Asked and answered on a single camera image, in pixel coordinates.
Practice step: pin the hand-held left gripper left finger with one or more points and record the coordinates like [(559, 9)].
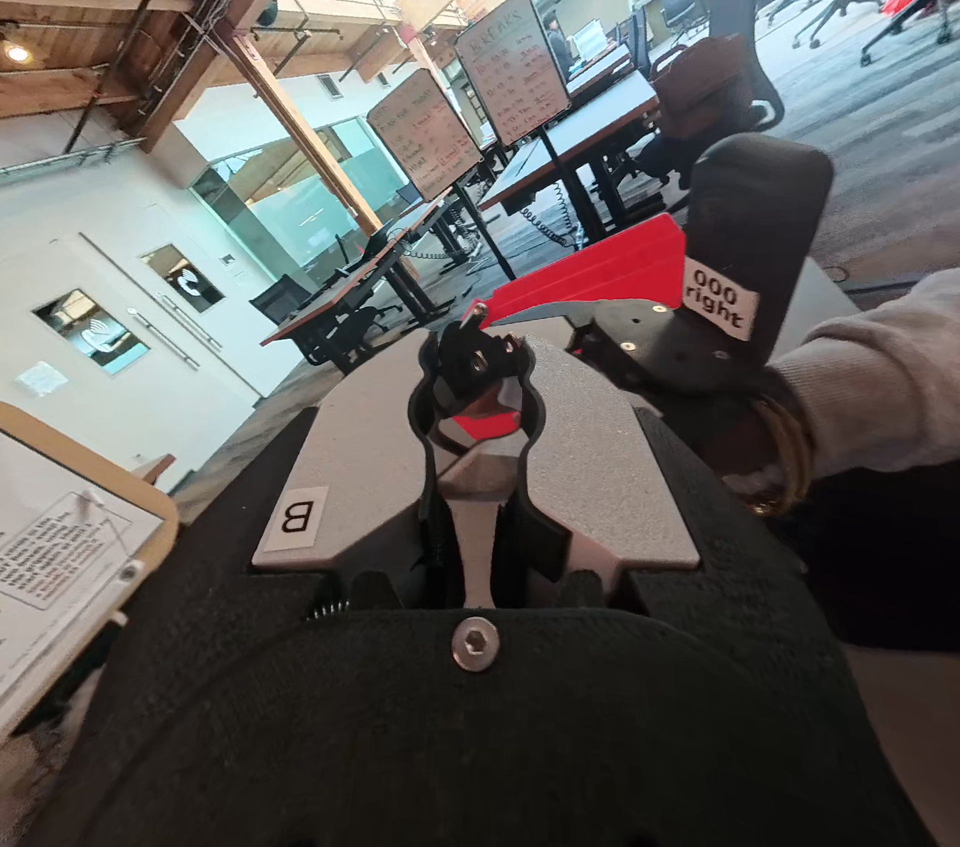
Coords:
[(360, 472)]

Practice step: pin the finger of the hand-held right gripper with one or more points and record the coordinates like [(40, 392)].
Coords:
[(547, 320)]

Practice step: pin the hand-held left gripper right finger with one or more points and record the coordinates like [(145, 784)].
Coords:
[(600, 472)]

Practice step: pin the person's right forearm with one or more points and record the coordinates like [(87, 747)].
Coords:
[(885, 382)]

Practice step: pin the person's right hand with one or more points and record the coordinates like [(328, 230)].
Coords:
[(742, 442)]

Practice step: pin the red plastic bin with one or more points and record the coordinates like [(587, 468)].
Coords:
[(615, 269)]

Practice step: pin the brown office chair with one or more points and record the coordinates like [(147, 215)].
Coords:
[(705, 86)]

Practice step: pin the wood edged office desk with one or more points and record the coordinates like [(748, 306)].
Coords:
[(360, 269), (592, 112)]

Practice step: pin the black office chair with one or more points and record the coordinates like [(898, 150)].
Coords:
[(739, 14), (281, 296)]

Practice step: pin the whiteboard with handwriting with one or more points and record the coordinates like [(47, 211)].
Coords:
[(510, 67), (424, 134)]

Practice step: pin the glass partition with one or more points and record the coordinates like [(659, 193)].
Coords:
[(300, 224)]

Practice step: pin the door window with phone sign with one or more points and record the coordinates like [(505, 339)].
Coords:
[(184, 281)]

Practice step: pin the instruction board on white stand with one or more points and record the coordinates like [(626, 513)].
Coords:
[(67, 547)]

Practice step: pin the door window with wave sign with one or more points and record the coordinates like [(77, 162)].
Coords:
[(90, 333)]

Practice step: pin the round ceiling spotlight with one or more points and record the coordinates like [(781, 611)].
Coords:
[(16, 53)]

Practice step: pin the wooden support post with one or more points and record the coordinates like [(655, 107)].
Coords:
[(300, 127)]

